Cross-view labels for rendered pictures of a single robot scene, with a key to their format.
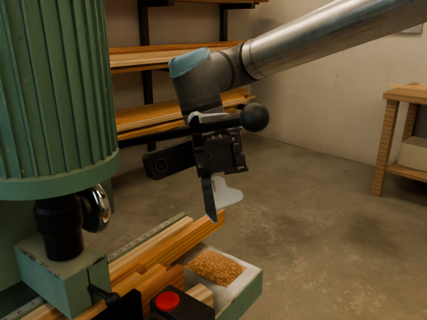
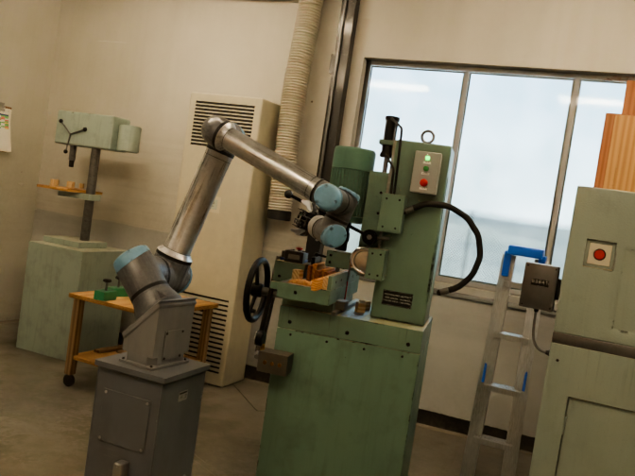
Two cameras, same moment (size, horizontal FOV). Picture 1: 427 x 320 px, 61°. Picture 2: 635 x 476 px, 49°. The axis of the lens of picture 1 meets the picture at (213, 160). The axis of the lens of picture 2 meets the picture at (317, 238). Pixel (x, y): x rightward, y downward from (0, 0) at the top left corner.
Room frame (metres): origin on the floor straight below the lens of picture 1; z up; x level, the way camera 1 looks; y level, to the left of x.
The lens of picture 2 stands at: (3.09, -1.04, 1.23)
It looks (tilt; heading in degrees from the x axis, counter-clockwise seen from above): 3 degrees down; 157
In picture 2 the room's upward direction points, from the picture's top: 8 degrees clockwise
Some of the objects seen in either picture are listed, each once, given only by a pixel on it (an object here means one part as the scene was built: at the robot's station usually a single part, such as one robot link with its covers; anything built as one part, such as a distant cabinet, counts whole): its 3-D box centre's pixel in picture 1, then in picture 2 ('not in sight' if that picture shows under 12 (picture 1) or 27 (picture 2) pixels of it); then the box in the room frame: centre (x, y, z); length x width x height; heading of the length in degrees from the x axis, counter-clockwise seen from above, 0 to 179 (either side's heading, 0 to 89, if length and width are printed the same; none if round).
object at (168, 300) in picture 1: (167, 300); not in sight; (0.36, 0.06, 1.02); 0.03 x 0.03 x 0.01
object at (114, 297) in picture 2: not in sight; (142, 333); (-0.96, -0.31, 0.32); 0.66 x 0.57 x 0.64; 133
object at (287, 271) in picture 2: not in sight; (293, 271); (0.31, 0.06, 0.92); 0.15 x 0.13 x 0.09; 143
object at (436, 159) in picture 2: not in sight; (426, 173); (0.74, 0.38, 1.40); 0.10 x 0.06 x 0.16; 53
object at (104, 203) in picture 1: (87, 204); (364, 261); (0.61, 0.24, 1.02); 0.12 x 0.03 x 0.12; 53
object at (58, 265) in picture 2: not in sight; (86, 233); (-1.76, -0.62, 0.79); 0.62 x 0.48 x 1.58; 45
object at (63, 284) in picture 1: (63, 271); (343, 262); (0.45, 0.23, 0.99); 0.14 x 0.07 x 0.09; 53
